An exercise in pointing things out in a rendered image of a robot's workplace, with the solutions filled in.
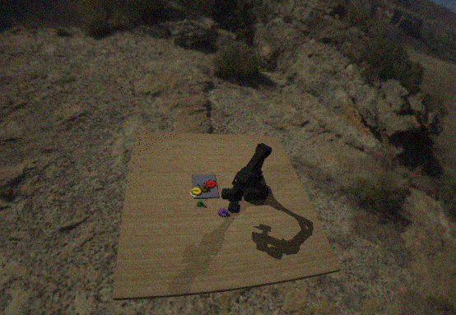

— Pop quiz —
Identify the brown gear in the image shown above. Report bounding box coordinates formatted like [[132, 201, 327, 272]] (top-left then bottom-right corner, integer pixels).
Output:
[[200, 184, 209, 192]]

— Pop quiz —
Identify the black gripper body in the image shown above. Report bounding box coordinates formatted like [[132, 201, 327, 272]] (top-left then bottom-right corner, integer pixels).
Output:
[[228, 192, 244, 214]]

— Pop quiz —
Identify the purple gear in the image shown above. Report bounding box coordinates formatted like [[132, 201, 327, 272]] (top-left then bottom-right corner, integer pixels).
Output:
[[218, 208, 228, 217]]

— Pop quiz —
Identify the yellow gear with black stripe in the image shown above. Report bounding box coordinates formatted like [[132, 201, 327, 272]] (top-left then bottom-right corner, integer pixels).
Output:
[[192, 187, 201, 195]]

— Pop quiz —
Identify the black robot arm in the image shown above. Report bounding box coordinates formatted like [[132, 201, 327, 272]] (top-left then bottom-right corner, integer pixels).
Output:
[[221, 143, 272, 202]]

